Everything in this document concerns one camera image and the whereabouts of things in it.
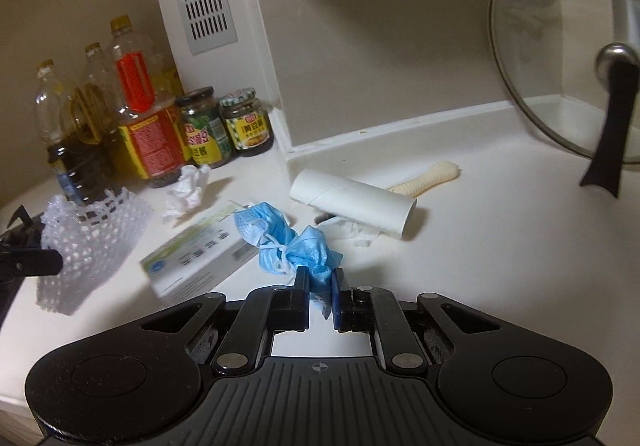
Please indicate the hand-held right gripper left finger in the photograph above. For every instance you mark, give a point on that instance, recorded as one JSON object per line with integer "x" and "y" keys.
{"x": 300, "y": 301}

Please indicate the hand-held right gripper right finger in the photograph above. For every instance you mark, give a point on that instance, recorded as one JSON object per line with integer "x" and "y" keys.
{"x": 341, "y": 306}

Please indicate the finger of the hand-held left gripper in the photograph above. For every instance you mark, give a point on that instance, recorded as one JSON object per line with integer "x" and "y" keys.
{"x": 30, "y": 262}

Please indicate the blue face mask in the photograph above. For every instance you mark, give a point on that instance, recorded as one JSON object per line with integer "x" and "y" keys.
{"x": 310, "y": 248}

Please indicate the white foam net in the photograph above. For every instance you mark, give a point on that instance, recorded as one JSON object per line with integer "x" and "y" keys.
{"x": 95, "y": 241}

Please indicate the white green medicine box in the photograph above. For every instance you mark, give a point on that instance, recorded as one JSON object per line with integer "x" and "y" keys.
{"x": 200, "y": 256}

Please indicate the black gas stove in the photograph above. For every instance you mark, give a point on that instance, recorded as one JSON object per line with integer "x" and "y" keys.
{"x": 17, "y": 226}

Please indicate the white paper tube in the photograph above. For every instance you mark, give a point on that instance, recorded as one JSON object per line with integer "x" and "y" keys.
{"x": 350, "y": 203}

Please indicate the crumpled white tissue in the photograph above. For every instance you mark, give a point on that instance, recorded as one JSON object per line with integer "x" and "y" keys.
{"x": 187, "y": 191}

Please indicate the yellow oil bottle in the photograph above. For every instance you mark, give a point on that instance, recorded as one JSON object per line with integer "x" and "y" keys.
{"x": 97, "y": 101}

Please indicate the glass jar yellow label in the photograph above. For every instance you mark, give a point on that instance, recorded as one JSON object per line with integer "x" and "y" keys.
{"x": 247, "y": 129}

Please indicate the glass pot lid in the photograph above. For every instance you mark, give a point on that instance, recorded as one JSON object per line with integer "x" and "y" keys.
{"x": 540, "y": 51}

